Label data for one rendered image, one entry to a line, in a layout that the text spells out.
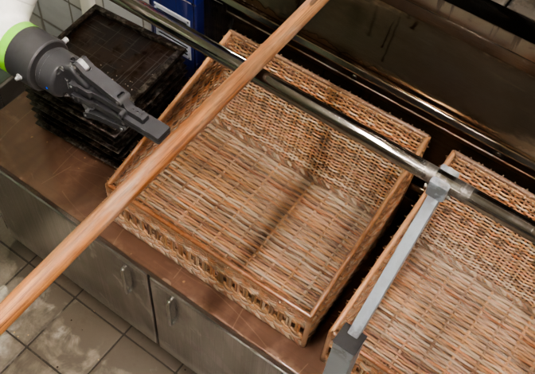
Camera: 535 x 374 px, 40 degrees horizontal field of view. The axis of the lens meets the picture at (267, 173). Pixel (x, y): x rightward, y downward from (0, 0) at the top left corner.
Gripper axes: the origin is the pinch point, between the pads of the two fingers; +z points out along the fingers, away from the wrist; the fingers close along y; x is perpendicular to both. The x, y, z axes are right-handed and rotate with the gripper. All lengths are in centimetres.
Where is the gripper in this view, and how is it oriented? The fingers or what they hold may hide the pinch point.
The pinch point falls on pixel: (146, 125)
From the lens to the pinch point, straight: 115.0
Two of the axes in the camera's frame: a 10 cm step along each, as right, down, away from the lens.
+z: 8.2, 4.9, -2.9
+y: -0.6, 5.8, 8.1
